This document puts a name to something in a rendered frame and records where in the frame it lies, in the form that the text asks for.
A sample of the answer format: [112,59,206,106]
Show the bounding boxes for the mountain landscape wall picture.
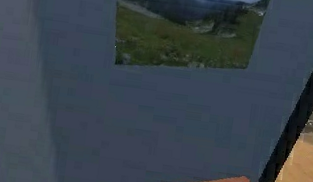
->
[105,0,272,85]

